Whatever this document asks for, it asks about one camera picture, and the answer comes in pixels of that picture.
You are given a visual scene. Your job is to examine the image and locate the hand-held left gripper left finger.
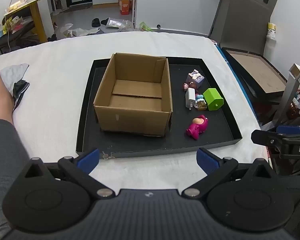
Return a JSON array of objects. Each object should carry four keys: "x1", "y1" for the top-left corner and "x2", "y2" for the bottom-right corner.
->
[{"x1": 17, "y1": 148, "x2": 116, "y2": 201}]

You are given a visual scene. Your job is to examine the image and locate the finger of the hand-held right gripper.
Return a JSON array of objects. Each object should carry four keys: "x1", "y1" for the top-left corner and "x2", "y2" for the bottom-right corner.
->
[{"x1": 251, "y1": 125, "x2": 300, "y2": 147}]

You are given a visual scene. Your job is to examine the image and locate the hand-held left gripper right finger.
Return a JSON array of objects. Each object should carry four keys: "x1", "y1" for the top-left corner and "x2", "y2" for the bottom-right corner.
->
[{"x1": 181, "y1": 147, "x2": 286, "y2": 201}]

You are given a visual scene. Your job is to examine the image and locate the black shallow tray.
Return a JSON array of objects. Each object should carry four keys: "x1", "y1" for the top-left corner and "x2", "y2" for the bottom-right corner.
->
[{"x1": 76, "y1": 57, "x2": 242, "y2": 158}]

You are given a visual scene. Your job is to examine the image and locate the magenta figure toy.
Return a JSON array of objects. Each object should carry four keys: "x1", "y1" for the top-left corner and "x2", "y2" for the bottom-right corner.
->
[{"x1": 186, "y1": 114, "x2": 208, "y2": 140}]

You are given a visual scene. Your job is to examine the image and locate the amber toy bottle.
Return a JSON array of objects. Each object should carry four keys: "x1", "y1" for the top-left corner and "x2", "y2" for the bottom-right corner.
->
[{"x1": 195, "y1": 99, "x2": 207, "y2": 111}]

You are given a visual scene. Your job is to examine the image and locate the green house-shaped toy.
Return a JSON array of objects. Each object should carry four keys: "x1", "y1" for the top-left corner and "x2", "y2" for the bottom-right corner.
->
[{"x1": 202, "y1": 87, "x2": 224, "y2": 111}]

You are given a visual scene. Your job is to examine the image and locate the white charger plug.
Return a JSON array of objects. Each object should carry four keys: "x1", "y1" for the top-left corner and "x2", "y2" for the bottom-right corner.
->
[{"x1": 185, "y1": 87, "x2": 196, "y2": 110}]

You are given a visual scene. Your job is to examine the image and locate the black framed board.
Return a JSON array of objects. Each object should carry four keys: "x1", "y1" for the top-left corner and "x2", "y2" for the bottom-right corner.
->
[{"x1": 221, "y1": 47, "x2": 288, "y2": 103}]

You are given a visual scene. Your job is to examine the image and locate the purple bunny cube toy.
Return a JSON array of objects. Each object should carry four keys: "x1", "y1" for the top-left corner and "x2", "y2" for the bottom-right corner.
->
[{"x1": 187, "y1": 69, "x2": 205, "y2": 88}]

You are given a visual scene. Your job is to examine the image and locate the person's left leg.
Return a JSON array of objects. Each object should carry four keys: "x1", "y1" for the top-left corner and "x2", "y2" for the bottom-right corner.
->
[{"x1": 0, "y1": 63, "x2": 42, "y2": 239}]

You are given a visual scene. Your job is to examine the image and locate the black cloth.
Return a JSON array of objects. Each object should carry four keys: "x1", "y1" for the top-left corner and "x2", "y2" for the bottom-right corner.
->
[{"x1": 12, "y1": 80, "x2": 30, "y2": 111}]

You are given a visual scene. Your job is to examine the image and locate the yellow white packet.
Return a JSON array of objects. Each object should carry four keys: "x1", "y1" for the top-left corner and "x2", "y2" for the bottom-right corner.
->
[{"x1": 266, "y1": 22, "x2": 277, "y2": 40}]

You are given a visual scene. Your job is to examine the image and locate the grey cloth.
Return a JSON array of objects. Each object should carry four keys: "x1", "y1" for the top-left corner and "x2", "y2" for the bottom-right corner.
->
[{"x1": 0, "y1": 63, "x2": 30, "y2": 98}]

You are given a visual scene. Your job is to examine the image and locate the grey door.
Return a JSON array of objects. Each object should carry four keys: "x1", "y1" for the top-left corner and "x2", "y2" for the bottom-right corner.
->
[{"x1": 208, "y1": 0, "x2": 276, "y2": 51}]

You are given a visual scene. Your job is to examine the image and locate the white plastic bags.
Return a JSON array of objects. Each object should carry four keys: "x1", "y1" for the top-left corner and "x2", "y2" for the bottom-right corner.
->
[{"x1": 59, "y1": 23, "x2": 101, "y2": 38}]

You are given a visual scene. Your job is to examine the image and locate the black backpack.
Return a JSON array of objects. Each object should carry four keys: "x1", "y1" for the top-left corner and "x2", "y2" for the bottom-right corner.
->
[{"x1": 0, "y1": 29, "x2": 42, "y2": 55}]

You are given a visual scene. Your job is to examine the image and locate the silver foil bag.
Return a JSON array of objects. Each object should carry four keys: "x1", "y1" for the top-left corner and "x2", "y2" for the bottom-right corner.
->
[{"x1": 107, "y1": 17, "x2": 126, "y2": 29}]

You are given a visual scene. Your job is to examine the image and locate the yellow table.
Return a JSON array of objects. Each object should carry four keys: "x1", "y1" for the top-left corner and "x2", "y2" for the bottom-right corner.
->
[{"x1": 4, "y1": 0, "x2": 64, "y2": 43}]

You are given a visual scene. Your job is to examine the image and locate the orange cardboard box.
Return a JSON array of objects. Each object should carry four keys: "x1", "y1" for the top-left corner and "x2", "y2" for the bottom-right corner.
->
[{"x1": 118, "y1": 0, "x2": 132, "y2": 15}]

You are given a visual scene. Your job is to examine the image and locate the grey metal frame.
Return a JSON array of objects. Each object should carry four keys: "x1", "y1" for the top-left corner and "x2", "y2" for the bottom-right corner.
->
[{"x1": 272, "y1": 63, "x2": 300, "y2": 132}]

